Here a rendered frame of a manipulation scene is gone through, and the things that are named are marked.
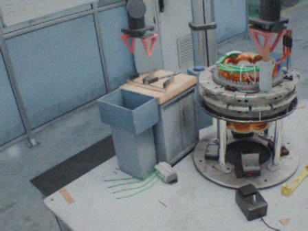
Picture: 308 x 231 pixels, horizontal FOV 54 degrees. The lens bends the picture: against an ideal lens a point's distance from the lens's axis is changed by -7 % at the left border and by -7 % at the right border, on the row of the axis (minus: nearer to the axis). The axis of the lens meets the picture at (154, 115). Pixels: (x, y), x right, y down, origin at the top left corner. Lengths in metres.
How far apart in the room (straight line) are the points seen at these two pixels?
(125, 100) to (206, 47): 0.51
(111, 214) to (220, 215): 0.33
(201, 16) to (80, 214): 0.94
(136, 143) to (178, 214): 0.26
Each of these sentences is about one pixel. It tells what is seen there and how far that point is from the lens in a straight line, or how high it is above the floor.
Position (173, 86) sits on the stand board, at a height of 1.07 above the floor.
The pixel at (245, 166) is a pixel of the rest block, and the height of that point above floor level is 0.84.
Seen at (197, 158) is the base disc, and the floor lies 0.80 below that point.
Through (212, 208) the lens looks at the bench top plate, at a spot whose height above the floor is 0.78.
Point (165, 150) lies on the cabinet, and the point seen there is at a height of 0.86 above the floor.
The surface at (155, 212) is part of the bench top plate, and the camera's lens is 1.01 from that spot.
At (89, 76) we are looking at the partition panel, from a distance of 3.38.
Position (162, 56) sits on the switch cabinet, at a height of 0.51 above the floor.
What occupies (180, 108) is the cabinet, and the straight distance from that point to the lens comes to 1.12.
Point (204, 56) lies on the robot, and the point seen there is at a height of 1.03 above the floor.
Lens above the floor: 1.48
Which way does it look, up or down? 27 degrees down
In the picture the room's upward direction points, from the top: 7 degrees counter-clockwise
